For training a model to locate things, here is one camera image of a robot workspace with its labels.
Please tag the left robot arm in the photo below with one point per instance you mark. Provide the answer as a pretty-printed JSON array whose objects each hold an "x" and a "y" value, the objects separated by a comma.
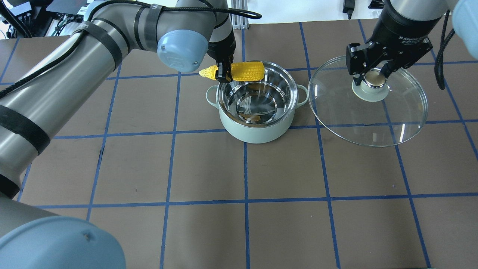
[{"x": 36, "y": 107}]

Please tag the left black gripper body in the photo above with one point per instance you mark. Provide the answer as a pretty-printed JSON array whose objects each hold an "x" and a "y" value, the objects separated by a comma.
[{"x": 222, "y": 49}]

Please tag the glass pot lid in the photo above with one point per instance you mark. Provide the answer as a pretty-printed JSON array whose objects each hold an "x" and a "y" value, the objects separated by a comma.
[{"x": 372, "y": 111}]

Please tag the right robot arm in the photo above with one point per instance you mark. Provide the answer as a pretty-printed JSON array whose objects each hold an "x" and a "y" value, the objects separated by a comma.
[{"x": 419, "y": 15}]

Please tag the yellow corn cob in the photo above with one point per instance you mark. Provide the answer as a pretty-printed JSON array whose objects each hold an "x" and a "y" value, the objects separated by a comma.
[{"x": 242, "y": 72}]

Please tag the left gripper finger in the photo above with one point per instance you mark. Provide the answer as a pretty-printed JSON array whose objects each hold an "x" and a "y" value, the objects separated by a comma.
[{"x": 224, "y": 72}]

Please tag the pale green electric pot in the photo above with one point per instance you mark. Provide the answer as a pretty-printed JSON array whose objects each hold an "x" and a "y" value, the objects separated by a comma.
[{"x": 259, "y": 111}]

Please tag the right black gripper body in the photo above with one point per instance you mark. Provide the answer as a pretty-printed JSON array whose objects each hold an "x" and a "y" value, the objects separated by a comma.
[{"x": 399, "y": 31}]

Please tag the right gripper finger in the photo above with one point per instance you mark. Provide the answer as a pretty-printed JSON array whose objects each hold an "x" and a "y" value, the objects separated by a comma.
[
  {"x": 359, "y": 72},
  {"x": 389, "y": 67}
]

